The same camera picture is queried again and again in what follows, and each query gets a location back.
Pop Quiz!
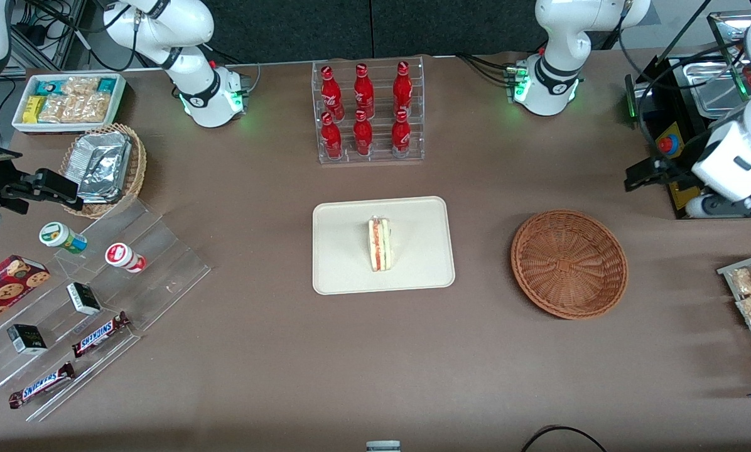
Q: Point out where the small black carton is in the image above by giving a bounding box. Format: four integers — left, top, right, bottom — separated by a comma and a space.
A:
67, 282, 102, 316
7, 324, 48, 355

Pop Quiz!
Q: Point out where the white rectangular snack bin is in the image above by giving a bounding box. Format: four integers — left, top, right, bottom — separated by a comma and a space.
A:
11, 73, 127, 134

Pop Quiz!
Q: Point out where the brown table cover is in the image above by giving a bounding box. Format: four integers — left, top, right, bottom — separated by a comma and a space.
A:
0, 49, 751, 452

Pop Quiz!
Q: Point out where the aluminium frame post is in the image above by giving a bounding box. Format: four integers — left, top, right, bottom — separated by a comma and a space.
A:
8, 0, 90, 73

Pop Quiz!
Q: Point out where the clear bag of biscuits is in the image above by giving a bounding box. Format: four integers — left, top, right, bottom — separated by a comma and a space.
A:
38, 94, 78, 124
74, 93, 111, 123
62, 77, 100, 98

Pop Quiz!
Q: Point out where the black food warmer yellow panel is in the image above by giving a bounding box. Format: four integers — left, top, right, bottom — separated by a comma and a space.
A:
625, 11, 751, 219

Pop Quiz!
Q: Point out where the steel pan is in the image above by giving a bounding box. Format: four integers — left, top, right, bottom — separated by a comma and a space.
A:
689, 60, 745, 119

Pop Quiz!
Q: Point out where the clear acrylic bottle rack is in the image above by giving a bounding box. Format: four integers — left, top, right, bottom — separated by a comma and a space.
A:
311, 56, 426, 165

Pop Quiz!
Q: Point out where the silver foil pouch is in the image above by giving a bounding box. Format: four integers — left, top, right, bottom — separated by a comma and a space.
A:
75, 132, 132, 189
77, 182, 128, 203

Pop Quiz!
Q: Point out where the red lid white jar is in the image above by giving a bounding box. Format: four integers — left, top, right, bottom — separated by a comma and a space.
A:
105, 243, 146, 273

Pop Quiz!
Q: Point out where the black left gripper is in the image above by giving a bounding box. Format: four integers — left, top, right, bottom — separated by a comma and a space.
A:
624, 157, 706, 193

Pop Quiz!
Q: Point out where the brown Snickers bar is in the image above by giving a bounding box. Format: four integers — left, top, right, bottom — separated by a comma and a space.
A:
72, 312, 131, 358
8, 363, 76, 409

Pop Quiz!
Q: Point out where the light tan wicker basket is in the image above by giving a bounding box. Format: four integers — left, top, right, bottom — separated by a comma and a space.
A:
60, 123, 148, 219

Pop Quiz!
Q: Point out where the brown round wicker basket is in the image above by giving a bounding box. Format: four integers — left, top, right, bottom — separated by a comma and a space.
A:
511, 209, 629, 320

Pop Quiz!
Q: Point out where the grey snack display rack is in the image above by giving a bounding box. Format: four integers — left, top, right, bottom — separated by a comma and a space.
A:
717, 250, 751, 385

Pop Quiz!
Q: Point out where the red plaid cookie box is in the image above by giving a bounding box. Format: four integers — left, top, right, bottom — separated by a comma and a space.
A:
0, 254, 51, 333

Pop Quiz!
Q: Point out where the cream plastic tray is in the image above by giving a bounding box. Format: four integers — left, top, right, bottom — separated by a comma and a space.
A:
312, 196, 456, 296

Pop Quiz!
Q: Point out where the yellow snack pack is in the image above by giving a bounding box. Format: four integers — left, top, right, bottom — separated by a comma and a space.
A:
23, 95, 47, 124

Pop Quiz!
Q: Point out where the black cable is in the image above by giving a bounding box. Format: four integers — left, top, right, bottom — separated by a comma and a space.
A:
617, 0, 737, 165
456, 52, 516, 86
23, 0, 141, 72
520, 425, 609, 452

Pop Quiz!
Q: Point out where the triangle sandwich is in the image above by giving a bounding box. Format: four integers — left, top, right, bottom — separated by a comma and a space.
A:
367, 216, 394, 272

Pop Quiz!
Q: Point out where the red cola bottle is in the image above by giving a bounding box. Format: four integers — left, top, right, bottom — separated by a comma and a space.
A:
320, 65, 346, 121
321, 112, 343, 159
353, 109, 374, 156
354, 63, 375, 119
391, 109, 412, 158
392, 60, 413, 117

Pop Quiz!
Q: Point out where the clear acrylic stepped shelf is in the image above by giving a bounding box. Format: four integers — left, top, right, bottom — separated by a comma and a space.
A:
0, 198, 212, 422

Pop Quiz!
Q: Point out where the green lid sunflower jar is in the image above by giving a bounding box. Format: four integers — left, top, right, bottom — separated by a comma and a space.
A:
40, 222, 89, 254

